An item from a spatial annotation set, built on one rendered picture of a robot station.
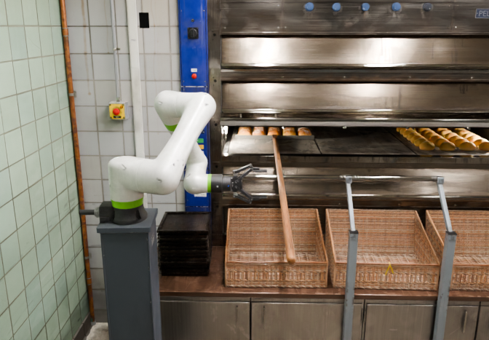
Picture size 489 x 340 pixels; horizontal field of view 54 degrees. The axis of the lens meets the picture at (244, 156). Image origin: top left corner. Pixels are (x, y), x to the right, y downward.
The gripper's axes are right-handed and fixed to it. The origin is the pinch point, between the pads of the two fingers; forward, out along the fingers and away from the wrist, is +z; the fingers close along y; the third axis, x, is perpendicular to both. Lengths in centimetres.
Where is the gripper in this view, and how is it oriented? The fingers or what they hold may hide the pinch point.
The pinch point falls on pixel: (264, 183)
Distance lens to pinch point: 236.6
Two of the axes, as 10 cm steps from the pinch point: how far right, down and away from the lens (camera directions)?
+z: 10.0, 0.1, -0.2
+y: 0.0, 9.7, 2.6
